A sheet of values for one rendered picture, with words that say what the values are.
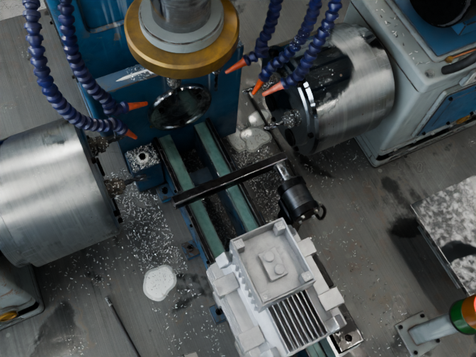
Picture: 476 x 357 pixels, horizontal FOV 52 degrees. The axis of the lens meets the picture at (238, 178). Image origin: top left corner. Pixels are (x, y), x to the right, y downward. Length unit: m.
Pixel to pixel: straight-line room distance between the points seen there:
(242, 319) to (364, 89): 0.50
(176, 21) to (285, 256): 0.42
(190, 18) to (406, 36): 0.52
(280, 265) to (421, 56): 0.52
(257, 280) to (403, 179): 0.62
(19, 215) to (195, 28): 0.42
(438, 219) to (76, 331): 0.84
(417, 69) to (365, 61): 0.10
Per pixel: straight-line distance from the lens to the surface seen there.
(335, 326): 0.86
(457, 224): 1.20
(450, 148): 1.43
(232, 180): 0.98
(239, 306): 0.87
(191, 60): 0.75
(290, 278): 0.84
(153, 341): 1.13
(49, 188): 0.88
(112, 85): 0.97
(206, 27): 0.76
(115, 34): 1.04
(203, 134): 1.16
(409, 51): 1.07
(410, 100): 1.09
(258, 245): 0.85
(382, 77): 1.04
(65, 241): 0.93
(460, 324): 0.98
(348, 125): 1.03
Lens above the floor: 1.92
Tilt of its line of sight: 65 degrees down
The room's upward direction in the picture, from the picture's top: 7 degrees clockwise
